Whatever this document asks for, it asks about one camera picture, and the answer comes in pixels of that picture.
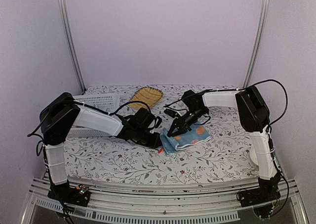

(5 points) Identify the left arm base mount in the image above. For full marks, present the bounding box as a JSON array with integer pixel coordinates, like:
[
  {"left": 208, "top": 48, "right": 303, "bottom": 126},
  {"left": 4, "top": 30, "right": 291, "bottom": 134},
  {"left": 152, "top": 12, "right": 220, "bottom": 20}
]
[{"left": 47, "top": 181, "right": 91, "bottom": 207}]

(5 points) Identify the right aluminium frame post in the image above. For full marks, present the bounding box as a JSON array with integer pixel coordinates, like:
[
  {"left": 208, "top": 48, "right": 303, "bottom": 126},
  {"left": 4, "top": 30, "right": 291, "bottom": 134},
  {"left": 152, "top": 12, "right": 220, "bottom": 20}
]
[{"left": 242, "top": 0, "right": 270, "bottom": 88}]

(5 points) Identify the aluminium frame post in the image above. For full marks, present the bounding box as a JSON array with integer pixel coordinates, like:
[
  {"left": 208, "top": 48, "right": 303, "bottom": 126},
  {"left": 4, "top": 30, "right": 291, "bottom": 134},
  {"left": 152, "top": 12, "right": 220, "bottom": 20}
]
[
  {"left": 242, "top": 0, "right": 270, "bottom": 88},
  {"left": 58, "top": 0, "right": 86, "bottom": 93}
]

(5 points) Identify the white bowl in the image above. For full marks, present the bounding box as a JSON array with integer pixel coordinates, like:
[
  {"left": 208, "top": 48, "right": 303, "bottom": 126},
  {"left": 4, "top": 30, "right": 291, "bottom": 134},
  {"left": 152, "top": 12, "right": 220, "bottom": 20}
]
[{"left": 249, "top": 147, "right": 258, "bottom": 167}]

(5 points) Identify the left aluminium frame post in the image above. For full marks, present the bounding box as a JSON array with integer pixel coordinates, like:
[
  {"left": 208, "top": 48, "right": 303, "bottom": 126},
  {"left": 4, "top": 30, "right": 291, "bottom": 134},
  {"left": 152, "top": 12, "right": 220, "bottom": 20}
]
[{"left": 58, "top": 0, "right": 86, "bottom": 93}]

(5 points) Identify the white plastic mesh basket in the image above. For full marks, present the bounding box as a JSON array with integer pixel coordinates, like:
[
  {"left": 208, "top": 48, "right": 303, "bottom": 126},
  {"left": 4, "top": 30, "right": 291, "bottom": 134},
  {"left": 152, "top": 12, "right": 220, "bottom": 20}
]
[{"left": 67, "top": 93, "right": 120, "bottom": 138}]

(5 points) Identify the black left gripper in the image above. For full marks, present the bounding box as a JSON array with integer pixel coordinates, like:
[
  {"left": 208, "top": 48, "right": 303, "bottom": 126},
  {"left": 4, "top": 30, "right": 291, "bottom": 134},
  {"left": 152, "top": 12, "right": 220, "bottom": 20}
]
[{"left": 134, "top": 128, "right": 163, "bottom": 150}]

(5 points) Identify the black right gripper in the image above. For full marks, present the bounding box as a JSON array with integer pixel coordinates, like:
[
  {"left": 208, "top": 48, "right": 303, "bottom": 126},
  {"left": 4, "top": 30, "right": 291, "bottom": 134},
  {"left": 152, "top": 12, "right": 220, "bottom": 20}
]
[{"left": 167, "top": 108, "right": 206, "bottom": 138}]

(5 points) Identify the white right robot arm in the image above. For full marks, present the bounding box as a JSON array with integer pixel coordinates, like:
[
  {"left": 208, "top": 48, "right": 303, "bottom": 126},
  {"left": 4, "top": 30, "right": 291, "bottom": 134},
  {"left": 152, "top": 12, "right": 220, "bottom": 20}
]
[{"left": 167, "top": 86, "right": 281, "bottom": 202}]

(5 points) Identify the floral patterned table mat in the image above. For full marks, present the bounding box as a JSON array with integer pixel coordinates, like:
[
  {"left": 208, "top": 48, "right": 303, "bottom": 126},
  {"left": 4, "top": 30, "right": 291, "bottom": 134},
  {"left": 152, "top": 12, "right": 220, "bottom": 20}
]
[{"left": 48, "top": 84, "right": 281, "bottom": 186}]

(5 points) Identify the light blue towel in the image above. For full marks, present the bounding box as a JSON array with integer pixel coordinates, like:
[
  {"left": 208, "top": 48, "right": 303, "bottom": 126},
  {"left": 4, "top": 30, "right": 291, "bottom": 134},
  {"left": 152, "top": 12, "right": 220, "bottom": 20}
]
[{"left": 94, "top": 105, "right": 108, "bottom": 112}]

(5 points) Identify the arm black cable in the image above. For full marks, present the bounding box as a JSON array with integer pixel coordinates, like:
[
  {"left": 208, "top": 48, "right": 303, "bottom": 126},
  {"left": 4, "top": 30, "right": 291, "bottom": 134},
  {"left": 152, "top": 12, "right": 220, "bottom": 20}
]
[
  {"left": 164, "top": 79, "right": 290, "bottom": 210},
  {"left": 27, "top": 100, "right": 158, "bottom": 158}
]

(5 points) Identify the woven bamboo tray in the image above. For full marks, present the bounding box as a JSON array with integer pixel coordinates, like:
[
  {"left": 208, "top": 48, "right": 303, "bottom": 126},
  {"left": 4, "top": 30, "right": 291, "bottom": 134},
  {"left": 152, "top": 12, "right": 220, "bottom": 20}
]
[{"left": 130, "top": 87, "right": 163, "bottom": 108}]

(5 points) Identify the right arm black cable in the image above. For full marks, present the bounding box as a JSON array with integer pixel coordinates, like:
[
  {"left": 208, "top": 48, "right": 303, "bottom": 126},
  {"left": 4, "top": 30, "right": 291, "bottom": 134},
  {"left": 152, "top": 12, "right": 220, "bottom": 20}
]
[{"left": 164, "top": 79, "right": 290, "bottom": 210}]

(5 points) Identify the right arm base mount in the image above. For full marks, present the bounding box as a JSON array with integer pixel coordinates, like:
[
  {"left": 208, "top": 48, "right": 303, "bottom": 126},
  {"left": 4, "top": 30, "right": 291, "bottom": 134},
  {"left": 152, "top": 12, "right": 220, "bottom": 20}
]
[{"left": 237, "top": 175, "right": 281, "bottom": 207}]

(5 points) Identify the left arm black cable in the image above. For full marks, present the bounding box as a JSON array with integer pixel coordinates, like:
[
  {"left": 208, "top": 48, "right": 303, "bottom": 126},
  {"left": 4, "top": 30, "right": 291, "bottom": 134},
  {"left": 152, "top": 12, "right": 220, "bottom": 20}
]
[{"left": 27, "top": 100, "right": 158, "bottom": 158}]

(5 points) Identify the blue cartoon print towel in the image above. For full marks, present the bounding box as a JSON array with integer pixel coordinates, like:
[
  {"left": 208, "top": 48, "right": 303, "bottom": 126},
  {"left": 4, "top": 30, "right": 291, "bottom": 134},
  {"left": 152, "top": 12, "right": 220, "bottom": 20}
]
[{"left": 160, "top": 125, "right": 212, "bottom": 155}]

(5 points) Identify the aluminium front rail frame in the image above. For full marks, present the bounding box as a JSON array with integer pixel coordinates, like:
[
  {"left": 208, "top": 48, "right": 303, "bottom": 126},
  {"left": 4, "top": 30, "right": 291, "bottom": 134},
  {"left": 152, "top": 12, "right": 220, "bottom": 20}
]
[{"left": 21, "top": 177, "right": 309, "bottom": 224}]

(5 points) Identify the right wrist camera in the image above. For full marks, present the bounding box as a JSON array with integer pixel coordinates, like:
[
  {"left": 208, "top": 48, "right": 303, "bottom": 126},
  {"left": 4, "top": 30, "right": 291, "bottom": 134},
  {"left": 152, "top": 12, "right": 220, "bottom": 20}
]
[{"left": 164, "top": 108, "right": 179, "bottom": 118}]

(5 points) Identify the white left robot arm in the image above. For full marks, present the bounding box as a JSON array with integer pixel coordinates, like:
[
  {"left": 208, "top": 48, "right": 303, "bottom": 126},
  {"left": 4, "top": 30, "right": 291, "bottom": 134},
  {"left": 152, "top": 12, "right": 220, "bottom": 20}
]
[{"left": 39, "top": 92, "right": 162, "bottom": 201}]

